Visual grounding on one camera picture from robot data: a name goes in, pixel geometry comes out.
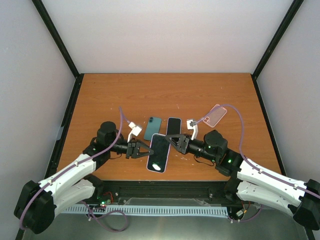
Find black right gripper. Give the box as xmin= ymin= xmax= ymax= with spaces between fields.
xmin=165 ymin=133 xmax=218 ymax=162

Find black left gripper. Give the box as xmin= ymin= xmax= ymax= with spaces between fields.
xmin=108 ymin=137 xmax=154 ymax=159

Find purple phone case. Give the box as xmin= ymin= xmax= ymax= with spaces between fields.
xmin=145 ymin=132 xmax=172 ymax=174

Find black phone face up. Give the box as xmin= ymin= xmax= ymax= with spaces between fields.
xmin=146 ymin=134 xmax=170 ymax=173

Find black screen phone blue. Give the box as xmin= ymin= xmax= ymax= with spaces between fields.
xmin=166 ymin=117 xmax=182 ymax=137

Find teal green phone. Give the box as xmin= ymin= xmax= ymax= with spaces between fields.
xmin=143 ymin=116 xmax=162 ymax=141

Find pink phone case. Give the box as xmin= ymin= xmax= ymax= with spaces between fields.
xmin=202 ymin=104 xmax=228 ymax=128

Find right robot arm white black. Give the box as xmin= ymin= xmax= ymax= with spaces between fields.
xmin=165 ymin=130 xmax=320 ymax=231

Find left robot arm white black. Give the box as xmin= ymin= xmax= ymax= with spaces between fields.
xmin=13 ymin=121 xmax=154 ymax=234

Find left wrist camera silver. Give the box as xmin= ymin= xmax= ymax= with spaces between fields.
xmin=128 ymin=121 xmax=143 ymax=137

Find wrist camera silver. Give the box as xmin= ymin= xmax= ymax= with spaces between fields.
xmin=128 ymin=121 xmax=143 ymax=137
xmin=186 ymin=118 xmax=198 ymax=130

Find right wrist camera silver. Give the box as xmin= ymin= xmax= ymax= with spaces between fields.
xmin=186 ymin=118 xmax=198 ymax=130

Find left electronics board red wires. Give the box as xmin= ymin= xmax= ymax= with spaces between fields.
xmin=96 ymin=191 xmax=115 ymax=207

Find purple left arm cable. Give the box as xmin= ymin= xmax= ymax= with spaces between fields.
xmin=18 ymin=106 xmax=128 ymax=232

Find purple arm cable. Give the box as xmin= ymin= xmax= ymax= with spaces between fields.
xmin=193 ymin=103 xmax=320 ymax=223
xmin=18 ymin=106 xmax=128 ymax=232

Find light blue cable duct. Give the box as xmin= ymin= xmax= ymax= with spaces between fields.
xmin=58 ymin=204 xmax=230 ymax=217

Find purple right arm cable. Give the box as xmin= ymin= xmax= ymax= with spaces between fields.
xmin=193 ymin=103 xmax=320 ymax=223

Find right connector orange wires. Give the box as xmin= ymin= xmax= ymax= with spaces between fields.
xmin=234 ymin=193 xmax=254 ymax=218

